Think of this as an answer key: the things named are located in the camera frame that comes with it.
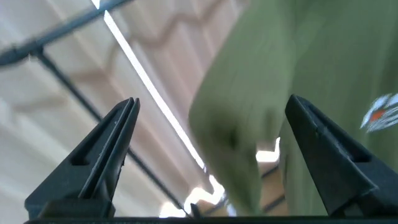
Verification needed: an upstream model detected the black clothes rack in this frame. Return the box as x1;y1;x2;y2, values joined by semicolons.
0;0;287;218

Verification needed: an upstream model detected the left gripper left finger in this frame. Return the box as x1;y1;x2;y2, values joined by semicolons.
24;97;141;218

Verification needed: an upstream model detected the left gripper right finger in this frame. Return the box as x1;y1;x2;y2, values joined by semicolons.
284;94;398;217

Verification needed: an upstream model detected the green printed shirt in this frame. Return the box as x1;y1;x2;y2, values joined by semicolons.
188;0;398;218

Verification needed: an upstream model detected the beige curtain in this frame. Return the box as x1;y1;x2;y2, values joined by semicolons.
0;0;249;218

